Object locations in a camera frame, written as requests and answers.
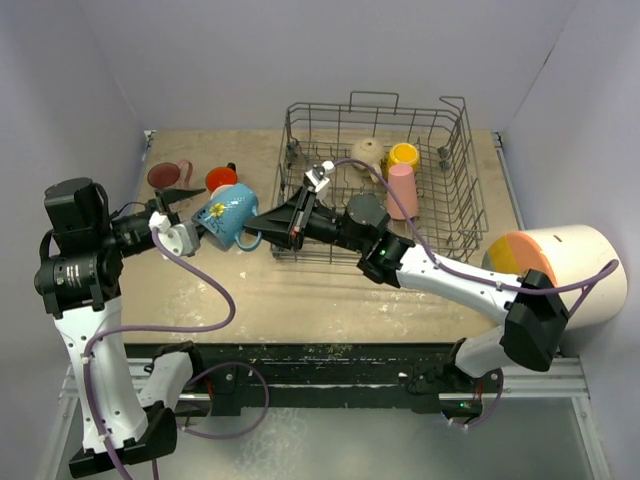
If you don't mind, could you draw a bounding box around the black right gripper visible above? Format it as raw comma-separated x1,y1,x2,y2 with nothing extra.
245,187,368,254

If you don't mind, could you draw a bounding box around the pink ghost pattern mug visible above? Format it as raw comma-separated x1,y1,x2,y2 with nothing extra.
146,159,194,190

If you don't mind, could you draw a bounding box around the blue flower mug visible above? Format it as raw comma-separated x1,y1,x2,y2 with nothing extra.
192,183,262,252

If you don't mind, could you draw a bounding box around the orange mug black handle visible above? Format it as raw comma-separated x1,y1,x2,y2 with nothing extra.
205,162,238,193

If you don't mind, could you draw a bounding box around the pale yellow faceted mug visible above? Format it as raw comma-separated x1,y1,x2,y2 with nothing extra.
210,184,233,199

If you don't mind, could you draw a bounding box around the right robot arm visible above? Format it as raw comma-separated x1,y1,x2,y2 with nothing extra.
244,188,569,391

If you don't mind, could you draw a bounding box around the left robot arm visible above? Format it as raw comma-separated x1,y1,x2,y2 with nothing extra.
34,177,206,479

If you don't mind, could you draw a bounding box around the beige round teapot mug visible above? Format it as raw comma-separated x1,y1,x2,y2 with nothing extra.
350,137,385,184

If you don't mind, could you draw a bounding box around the plain pink tumbler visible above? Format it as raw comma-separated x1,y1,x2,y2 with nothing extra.
387,164,419,220

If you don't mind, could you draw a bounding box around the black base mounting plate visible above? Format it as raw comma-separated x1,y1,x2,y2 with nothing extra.
119,342,526,417

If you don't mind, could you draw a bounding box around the white cylinder bin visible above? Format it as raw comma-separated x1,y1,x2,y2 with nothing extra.
521,225,627,330

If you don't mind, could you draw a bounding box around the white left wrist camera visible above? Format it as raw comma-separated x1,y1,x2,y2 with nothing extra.
148,212,201,260

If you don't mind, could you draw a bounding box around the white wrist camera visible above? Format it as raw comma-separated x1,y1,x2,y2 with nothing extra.
303,161,335,201
148,212,201,260

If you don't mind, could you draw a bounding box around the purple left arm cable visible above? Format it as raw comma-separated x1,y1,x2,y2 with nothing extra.
81,229,271,480

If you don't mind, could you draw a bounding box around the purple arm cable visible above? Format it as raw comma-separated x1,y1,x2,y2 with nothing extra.
81,229,271,480
330,157,620,431

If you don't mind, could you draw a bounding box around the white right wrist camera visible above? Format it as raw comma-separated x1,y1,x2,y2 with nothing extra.
303,161,335,201

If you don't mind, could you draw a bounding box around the grey wire dish rack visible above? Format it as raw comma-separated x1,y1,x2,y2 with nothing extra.
271,90,490,265

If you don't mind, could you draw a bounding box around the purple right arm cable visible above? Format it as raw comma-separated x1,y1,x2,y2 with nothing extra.
330,157,620,431

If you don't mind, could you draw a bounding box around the aluminium rail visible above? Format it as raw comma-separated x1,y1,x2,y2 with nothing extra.
503,357,589,398

